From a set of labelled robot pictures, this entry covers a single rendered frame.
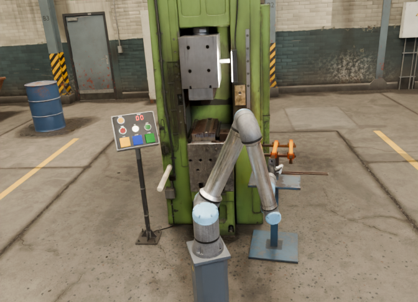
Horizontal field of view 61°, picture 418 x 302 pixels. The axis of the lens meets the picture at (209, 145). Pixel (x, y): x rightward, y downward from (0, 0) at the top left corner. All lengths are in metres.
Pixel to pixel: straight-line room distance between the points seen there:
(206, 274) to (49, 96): 5.64
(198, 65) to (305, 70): 6.35
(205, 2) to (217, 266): 1.94
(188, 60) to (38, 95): 4.76
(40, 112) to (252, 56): 5.11
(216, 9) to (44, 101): 4.90
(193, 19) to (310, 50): 6.24
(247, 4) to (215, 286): 2.04
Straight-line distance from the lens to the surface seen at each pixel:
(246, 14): 2.94
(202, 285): 2.23
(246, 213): 3.44
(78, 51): 9.72
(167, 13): 3.00
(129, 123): 2.91
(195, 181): 3.08
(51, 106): 7.29
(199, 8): 2.97
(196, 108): 3.41
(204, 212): 2.04
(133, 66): 9.25
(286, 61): 8.93
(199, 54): 2.83
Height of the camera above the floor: 1.91
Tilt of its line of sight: 20 degrees down
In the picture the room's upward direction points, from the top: 3 degrees counter-clockwise
